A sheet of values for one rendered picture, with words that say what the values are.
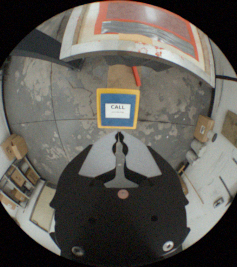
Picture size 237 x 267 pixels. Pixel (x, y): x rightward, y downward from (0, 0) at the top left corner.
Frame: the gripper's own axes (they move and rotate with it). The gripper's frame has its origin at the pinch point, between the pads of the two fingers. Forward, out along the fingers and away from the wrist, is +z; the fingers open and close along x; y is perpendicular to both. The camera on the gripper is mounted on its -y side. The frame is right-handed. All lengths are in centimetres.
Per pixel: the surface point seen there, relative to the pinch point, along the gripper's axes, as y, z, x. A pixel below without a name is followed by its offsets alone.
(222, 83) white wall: -80, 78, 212
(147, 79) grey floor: -28, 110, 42
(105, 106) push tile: -1.4, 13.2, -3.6
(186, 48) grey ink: -28.8, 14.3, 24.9
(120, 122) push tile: 3.4, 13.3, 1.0
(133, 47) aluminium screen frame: -18.7, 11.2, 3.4
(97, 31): -27.8, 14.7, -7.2
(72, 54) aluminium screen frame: -17.6, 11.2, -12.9
